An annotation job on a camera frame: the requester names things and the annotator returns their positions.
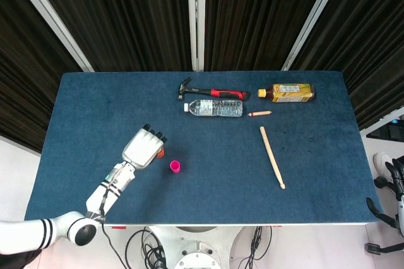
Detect yellow label tea bottle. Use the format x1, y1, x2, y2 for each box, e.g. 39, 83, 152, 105
257, 83, 316, 104

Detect white frame post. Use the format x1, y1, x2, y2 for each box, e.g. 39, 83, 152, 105
186, 0, 206, 72
4, 0, 95, 73
282, 0, 350, 71

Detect blue table cloth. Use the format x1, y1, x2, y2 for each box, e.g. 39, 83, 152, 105
24, 71, 384, 226

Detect clear water bottle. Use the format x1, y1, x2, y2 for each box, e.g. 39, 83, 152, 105
184, 99, 244, 117

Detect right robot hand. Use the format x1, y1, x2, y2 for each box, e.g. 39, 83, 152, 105
365, 158, 404, 238

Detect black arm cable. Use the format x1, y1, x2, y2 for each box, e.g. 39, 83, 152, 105
98, 186, 126, 269

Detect black red claw hammer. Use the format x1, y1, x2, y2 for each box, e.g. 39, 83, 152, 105
176, 76, 250, 102

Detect black trouser leg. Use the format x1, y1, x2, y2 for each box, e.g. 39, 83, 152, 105
0, 248, 42, 269

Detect white shoe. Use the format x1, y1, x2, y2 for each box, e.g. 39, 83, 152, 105
373, 152, 395, 177

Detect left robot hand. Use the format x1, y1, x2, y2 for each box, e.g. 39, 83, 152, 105
121, 123, 168, 169

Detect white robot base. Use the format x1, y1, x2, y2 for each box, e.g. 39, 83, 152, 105
148, 225, 244, 269

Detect black cable bundle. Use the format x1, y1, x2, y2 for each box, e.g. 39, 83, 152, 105
236, 226, 273, 269
125, 226, 168, 269

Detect long wooden drumstick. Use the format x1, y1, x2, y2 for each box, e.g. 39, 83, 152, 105
259, 126, 286, 190

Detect black pleated curtain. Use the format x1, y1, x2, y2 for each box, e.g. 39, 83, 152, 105
27, 0, 193, 73
288, 0, 404, 131
204, 0, 335, 72
0, 0, 85, 153

